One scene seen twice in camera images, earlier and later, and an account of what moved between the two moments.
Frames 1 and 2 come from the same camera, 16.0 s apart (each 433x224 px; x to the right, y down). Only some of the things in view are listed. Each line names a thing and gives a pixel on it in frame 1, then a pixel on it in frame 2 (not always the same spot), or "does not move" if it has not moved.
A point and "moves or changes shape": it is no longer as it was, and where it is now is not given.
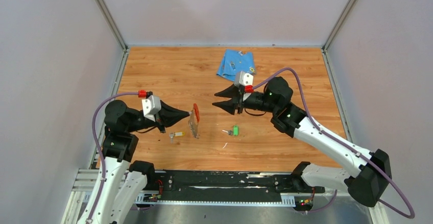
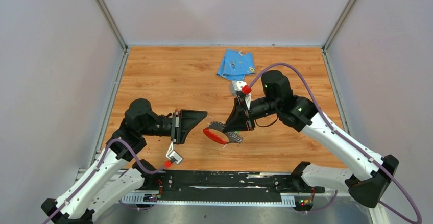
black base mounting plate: (223, 186) does not move
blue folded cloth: (234, 61) does not move
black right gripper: (231, 92) -> (236, 121)
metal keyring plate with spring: (194, 120) moves or changes shape
